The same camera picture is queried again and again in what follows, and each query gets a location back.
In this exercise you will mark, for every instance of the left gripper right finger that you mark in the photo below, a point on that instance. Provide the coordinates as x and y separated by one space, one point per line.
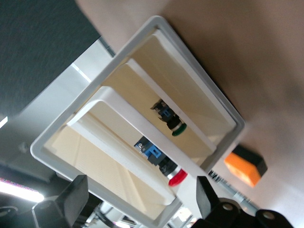
213 213

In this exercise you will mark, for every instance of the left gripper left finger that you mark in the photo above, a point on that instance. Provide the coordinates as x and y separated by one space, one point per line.
71 202

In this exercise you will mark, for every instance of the red push button switch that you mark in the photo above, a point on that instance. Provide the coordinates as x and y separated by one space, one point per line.
154 154

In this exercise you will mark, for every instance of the drawer holding red button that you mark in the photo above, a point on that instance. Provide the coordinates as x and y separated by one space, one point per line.
133 116

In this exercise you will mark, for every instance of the white four-drawer cabinet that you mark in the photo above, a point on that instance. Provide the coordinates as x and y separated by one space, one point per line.
95 86

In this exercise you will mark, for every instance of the drawer holding green button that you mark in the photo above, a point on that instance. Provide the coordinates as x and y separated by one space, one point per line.
135 90

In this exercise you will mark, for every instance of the orange box with black base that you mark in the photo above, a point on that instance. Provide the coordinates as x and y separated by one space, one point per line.
242 168

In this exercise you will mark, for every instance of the dark grey felt panel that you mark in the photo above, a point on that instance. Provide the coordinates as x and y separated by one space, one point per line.
35 47

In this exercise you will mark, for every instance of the green push button switch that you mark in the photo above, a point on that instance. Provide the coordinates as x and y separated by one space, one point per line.
166 116

